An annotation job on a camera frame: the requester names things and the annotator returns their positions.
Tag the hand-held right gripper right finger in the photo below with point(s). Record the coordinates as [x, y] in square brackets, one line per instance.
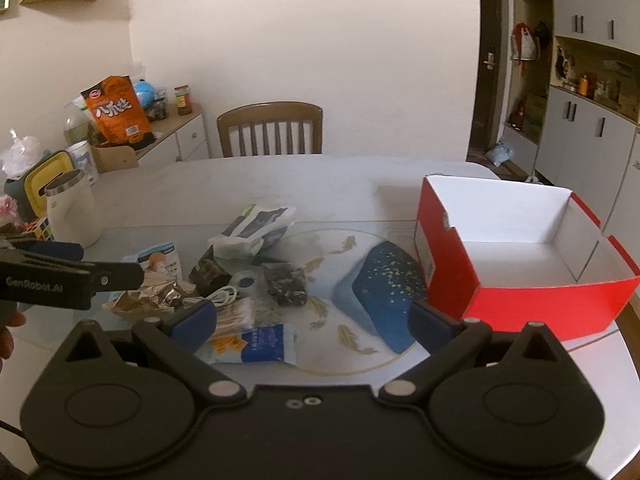
[429, 322]

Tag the foil wrapper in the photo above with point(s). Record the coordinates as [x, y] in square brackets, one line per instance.
[140, 302]

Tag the dark door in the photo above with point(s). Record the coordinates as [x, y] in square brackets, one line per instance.
[492, 35]

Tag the wooden chair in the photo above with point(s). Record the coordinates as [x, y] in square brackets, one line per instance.
[270, 112]

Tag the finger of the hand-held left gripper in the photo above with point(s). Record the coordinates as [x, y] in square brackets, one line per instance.
[125, 276]
[55, 251]

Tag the white cup with steel rim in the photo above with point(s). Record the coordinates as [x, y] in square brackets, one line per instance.
[72, 215]

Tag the red cardboard box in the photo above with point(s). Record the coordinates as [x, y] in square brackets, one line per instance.
[525, 310]

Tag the clear plastic bag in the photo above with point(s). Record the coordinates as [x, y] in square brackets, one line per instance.
[20, 152]

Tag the orange snack bag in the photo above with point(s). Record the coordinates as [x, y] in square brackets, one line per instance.
[117, 110]

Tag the person's left hand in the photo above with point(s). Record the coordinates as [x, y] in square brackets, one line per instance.
[9, 342]

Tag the small cardboard box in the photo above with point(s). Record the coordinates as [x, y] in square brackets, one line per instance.
[117, 159]

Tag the white packet with dark label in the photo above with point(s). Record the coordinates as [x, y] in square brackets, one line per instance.
[240, 240]

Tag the orange bottle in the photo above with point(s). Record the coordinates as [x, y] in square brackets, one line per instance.
[583, 85]

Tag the clear plastic jar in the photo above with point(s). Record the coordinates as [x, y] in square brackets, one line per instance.
[75, 125]

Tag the blue globe toy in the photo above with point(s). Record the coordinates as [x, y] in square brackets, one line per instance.
[145, 92]

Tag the white wall cabinet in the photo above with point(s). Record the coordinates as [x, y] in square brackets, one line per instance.
[585, 125]

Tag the white chicken breast packet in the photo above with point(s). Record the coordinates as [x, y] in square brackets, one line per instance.
[160, 260]

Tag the brown cardboard carton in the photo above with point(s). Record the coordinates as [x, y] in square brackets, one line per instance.
[534, 112]

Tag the blue tissue pack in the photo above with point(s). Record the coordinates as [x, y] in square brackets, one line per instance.
[260, 345]

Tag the white can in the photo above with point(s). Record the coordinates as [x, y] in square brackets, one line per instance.
[85, 160]

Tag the clear tape roll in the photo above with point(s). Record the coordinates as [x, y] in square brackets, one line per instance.
[235, 280]

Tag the jar with red lid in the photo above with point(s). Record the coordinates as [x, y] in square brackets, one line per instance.
[183, 102]

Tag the blue cloth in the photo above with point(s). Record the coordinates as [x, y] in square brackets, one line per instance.
[500, 154]

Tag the white sideboard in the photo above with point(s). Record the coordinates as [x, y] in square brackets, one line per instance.
[170, 145]

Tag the dark snack packet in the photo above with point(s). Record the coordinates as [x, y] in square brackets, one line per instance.
[210, 272]

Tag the cotton swab pack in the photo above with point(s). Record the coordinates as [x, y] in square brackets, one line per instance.
[235, 315]

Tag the pink patterned bag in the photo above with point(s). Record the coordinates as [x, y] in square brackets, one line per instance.
[7, 210]

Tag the clear bag of dark pieces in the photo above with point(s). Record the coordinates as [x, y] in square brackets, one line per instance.
[285, 287]

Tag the green box with yellow lid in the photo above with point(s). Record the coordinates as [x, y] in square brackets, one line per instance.
[42, 172]

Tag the dark hanging bag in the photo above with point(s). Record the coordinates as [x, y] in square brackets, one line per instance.
[542, 37]

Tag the white red hanging bag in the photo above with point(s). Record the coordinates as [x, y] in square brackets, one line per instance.
[526, 42]

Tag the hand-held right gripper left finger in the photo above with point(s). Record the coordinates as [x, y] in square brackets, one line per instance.
[192, 321]

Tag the puzzle cube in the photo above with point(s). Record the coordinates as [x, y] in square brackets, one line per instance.
[39, 229]

